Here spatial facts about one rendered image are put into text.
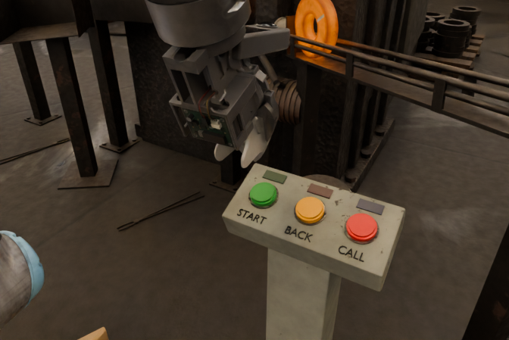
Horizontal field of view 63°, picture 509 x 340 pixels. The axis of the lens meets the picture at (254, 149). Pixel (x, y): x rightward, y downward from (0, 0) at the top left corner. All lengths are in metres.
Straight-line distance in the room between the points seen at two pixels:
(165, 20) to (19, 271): 0.65
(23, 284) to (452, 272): 1.16
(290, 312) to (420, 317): 0.66
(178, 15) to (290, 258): 0.40
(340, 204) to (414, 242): 0.93
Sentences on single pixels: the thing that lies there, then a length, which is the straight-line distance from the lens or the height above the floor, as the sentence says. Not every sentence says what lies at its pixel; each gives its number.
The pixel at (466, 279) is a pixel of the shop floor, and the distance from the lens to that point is 1.47.
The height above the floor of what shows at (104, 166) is 0.01.
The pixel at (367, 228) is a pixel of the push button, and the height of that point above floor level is 0.61.
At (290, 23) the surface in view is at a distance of 1.18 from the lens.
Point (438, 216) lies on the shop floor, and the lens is 1.67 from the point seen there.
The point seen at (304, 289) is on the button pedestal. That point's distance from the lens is 0.66.
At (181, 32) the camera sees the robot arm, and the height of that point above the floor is 0.88.
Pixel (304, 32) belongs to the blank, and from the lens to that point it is 1.14.
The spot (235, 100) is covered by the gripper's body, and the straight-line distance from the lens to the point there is 0.41.
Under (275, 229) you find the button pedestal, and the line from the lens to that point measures 0.60.
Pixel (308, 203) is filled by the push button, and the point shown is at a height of 0.61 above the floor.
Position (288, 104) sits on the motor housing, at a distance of 1.18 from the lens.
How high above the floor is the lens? 0.98
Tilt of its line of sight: 31 degrees down
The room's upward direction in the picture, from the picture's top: straight up
